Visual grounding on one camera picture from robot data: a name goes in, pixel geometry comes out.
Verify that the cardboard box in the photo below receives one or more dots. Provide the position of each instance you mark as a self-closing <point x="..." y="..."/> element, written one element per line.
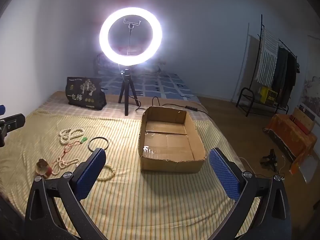
<point x="172" y="166"/>

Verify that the yellow striped blanket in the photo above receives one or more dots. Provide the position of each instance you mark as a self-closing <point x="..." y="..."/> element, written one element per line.
<point x="150" y="205"/>

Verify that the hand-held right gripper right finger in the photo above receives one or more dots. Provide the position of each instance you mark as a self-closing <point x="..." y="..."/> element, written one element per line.
<point x="223" y="177"/>

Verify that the phone holder clamp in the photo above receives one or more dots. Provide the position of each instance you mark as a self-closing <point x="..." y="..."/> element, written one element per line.
<point x="130" y="25"/>

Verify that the black clothes rack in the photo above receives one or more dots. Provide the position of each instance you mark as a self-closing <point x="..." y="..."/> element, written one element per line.
<point x="261" y="25"/>

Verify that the black garment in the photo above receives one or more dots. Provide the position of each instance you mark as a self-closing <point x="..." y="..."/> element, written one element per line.
<point x="290" y="80"/>

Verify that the black printed bag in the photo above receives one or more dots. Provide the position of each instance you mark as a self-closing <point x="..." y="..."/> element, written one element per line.
<point x="85" y="100"/>

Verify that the orange covered box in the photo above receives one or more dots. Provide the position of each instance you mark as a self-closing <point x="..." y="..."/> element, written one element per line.
<point x="287" y="132"/>

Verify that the small black floor tripod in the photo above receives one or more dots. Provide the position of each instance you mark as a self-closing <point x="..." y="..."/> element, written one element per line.
<point x="271" y="158"/>

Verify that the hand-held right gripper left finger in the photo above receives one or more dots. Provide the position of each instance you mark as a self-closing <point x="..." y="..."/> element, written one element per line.
<point x="91" y="175"/>

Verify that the wall poster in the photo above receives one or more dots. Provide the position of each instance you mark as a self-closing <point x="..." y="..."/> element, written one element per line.
<point x="312" y="92"/>

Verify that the dark green garment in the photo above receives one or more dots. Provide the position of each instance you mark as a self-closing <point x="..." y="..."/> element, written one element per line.
<point x="280" y="70"/>

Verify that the yellow box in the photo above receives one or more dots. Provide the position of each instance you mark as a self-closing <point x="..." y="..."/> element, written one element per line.
<point x="265" y="93"/>

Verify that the wooden board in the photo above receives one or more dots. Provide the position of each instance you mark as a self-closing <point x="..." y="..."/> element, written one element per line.
<point x="306" y="123"/>

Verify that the white striped towel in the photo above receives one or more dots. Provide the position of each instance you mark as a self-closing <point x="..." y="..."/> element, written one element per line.
<point x="267" y="57"/>

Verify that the pink plaid bed sheet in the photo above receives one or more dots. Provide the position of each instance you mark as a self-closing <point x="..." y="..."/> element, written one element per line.
<point x="112" y="110"/>

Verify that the black tripod stand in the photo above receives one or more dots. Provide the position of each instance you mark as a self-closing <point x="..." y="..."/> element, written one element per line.
<point x="125" y="85"/>

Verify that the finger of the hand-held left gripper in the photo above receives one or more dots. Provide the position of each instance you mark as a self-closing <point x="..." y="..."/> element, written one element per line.
<point x="2" y="110"/>
<point x="13" y="122"/>

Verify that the dark thin bangle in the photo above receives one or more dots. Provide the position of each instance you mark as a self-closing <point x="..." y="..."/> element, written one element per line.
<point x="98" y="137"/>

